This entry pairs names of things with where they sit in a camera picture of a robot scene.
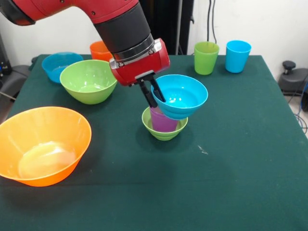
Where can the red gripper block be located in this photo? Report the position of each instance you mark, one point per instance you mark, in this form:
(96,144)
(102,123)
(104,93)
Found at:
(144,67)

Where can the small cyan bowl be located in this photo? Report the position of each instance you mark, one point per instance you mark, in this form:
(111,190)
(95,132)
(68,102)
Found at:
(185,96)

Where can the purple cup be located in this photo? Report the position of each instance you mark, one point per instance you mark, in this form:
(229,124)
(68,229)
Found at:
(163,124)

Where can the small green bowl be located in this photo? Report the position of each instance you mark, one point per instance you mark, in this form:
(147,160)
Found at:
(164,136)

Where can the green cup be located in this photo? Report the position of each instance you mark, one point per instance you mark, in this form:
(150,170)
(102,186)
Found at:
(207,60)

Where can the large green bowl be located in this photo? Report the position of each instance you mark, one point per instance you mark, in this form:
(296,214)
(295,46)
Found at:
(86,81)

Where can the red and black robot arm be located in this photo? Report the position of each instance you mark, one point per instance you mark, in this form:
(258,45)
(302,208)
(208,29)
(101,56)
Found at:
(96,19)

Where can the red-orange cup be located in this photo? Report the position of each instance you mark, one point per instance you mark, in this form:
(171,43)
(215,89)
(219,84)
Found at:
(99,51)

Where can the dark green tablecloth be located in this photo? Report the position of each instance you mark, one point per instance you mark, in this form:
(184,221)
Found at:
(168,180)

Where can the blue cup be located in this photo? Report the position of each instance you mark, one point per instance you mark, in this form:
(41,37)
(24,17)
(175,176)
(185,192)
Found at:
(237,57)

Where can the large blue bowl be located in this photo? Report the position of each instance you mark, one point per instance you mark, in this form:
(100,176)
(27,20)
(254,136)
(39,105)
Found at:
(53,65)

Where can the large orange bowl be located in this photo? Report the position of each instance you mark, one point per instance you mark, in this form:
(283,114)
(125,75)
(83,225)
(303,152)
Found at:
(43,149)

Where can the grey floor base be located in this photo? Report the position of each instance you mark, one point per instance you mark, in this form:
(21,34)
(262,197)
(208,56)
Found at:
(14,79)

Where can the grey base with black knob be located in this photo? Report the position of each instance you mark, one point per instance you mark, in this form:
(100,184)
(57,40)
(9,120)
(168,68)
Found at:
(292,81)

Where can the black equipment box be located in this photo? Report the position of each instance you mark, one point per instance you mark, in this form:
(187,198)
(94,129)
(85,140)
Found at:
(4,60)

